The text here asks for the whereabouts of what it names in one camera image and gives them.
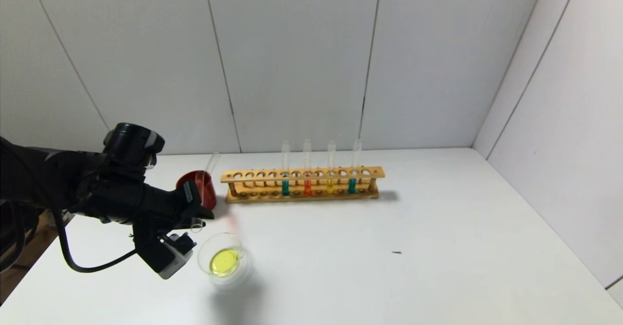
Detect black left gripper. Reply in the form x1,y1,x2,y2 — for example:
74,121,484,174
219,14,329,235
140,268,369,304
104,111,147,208
144,179,215,230

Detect test tube with red pigment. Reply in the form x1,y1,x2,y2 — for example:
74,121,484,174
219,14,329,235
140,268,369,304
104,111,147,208
190,171,213,233
304,139,314,196

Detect test tube with teal pigment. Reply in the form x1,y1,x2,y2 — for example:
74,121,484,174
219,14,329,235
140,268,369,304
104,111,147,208
348,139,364,194
281,141,291,197

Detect wooden test tube rack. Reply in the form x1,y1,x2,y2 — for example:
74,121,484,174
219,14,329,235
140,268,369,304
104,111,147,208
221,166,385,204

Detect dark red cup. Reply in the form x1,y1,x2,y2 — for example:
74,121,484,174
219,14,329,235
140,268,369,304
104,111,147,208
176,170,218,210

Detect clear glass dish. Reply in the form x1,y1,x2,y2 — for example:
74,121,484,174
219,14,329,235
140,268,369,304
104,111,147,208
197,232,254,287

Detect grey shoe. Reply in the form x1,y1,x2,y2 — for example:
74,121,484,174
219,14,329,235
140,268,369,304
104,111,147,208
46,212,73,229

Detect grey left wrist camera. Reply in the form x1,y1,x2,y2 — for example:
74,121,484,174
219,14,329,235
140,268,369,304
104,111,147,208
132,220,196,280

